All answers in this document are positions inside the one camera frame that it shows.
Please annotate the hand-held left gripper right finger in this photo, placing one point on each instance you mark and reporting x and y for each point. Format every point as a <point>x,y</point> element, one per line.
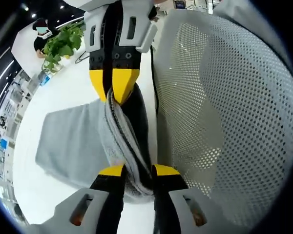
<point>171,195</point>

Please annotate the grey towel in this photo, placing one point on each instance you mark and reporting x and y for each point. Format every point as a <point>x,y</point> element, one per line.
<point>70,136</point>

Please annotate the blue packet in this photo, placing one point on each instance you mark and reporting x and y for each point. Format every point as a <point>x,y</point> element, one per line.
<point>45,80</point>

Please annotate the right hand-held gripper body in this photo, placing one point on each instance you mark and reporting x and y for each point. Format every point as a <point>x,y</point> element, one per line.
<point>90,5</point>

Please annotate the grey mesh chair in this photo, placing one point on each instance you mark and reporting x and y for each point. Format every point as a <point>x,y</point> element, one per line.
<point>234,97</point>

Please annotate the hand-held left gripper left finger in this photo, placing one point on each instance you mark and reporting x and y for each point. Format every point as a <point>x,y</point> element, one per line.
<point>107,200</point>

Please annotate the potted green plant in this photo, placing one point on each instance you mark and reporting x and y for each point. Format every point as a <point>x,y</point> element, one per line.
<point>61,44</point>

